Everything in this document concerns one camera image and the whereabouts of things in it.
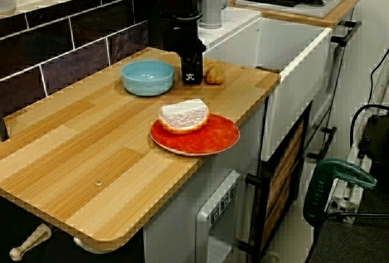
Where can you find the light blue bowl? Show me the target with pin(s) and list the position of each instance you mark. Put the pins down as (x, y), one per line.
(146, 80)

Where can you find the black box device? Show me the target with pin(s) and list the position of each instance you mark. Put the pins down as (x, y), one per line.
(377, 141)

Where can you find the red round plate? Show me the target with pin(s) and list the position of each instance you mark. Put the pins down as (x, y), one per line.
(212, 140)

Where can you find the grey stove top plate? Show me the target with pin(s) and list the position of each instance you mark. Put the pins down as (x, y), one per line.
(304, 9)

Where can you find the white bone shaped hook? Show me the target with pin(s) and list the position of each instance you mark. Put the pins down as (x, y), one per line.
(33, 238)

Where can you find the aluminium extrusion bar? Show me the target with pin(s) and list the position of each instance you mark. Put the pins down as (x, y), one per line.
(343, 196)

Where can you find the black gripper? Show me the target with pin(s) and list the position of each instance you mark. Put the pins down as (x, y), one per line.
(182, 38)

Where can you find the golden toy chicken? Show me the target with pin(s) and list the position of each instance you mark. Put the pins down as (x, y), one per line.
(214, 76)

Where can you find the white toy kitchen cabinet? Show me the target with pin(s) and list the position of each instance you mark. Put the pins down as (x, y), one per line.
(291, 47)

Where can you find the dark tiled backsplash with ledge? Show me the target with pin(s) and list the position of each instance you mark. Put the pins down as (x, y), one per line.
(60, 41)

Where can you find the grey toy faucet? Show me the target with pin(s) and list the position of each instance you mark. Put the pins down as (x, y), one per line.
(211, 11)

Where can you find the black framed wooden door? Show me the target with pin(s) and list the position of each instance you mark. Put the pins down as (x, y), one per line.
(282, 178)

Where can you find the grey appliance door panel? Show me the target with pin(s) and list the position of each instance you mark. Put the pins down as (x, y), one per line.
(203, 229)

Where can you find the white curved bracket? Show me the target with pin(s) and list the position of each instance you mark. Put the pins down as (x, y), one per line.
(85, 246)

